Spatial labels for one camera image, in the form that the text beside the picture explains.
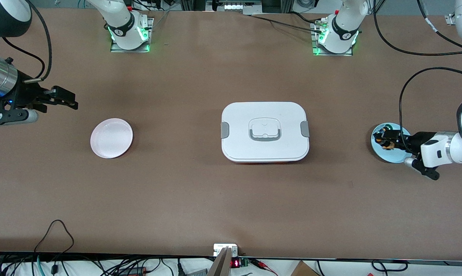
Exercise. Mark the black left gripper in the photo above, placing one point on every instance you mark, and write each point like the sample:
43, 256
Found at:
415, 140

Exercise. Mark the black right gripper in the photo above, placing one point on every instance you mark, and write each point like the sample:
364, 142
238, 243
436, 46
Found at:
24, 93

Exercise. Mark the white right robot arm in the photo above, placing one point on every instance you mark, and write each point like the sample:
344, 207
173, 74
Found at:
125, 34

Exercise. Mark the light blue round plate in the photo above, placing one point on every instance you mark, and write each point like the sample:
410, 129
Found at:
392, 155

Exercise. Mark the black and green small toy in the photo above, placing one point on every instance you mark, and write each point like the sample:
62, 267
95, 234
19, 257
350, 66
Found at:
377, 135

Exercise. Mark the pink round plate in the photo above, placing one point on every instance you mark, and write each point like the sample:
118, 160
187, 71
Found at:
111, 138

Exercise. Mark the white lidded lunch box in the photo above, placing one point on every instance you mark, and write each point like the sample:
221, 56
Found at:
242, 145

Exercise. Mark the brown cardboard piece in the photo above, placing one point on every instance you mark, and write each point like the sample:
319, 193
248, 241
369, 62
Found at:
303, 270

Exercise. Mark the red digit display board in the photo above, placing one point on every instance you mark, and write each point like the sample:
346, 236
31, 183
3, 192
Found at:
235, 263

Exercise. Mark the small white box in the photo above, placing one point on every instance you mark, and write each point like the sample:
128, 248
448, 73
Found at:
219, 249

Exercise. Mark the wooden strip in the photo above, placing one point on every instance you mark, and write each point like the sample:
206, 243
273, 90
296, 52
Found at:
220, 266

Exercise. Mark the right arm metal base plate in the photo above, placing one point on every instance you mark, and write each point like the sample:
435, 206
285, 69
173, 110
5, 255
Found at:
118, 49

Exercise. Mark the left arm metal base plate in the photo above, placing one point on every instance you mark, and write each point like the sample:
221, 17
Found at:
314, 38

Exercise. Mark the aluminium frame rack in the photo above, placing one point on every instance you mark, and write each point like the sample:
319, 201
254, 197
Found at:
185, 4

